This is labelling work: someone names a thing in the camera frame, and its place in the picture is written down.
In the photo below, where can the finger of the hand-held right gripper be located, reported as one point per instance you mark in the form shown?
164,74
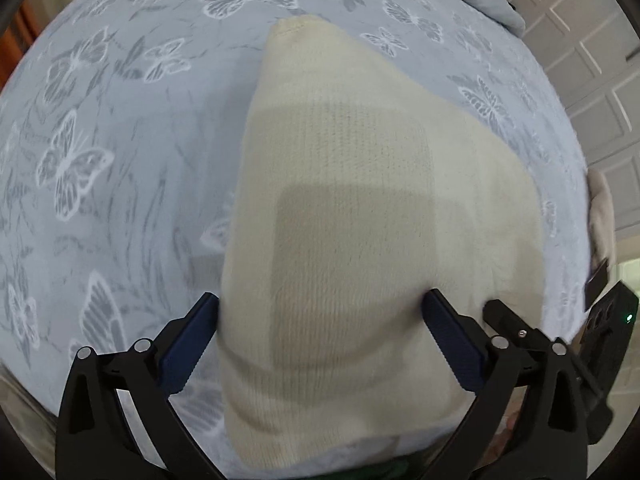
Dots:
505,317

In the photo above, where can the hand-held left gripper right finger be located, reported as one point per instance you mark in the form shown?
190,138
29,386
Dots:
452,345

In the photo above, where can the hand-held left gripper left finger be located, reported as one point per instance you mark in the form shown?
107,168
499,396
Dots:
187,350

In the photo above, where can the cream cardigan with red buttons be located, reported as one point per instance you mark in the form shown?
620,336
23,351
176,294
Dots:
350,210

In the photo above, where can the black flat object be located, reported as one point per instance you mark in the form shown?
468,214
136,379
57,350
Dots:
597,282

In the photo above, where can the green garment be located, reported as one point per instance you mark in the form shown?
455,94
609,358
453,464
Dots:
390,470

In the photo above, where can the cream fluffy cloth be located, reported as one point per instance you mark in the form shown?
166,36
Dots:
602,210

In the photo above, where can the bed with butterfly print sheet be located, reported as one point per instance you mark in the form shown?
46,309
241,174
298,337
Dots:
125,185

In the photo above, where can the white panelled wardrobe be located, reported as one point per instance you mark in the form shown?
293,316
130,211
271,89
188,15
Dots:
585,75

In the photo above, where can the beige and orange curtain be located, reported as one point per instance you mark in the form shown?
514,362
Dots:
17,45

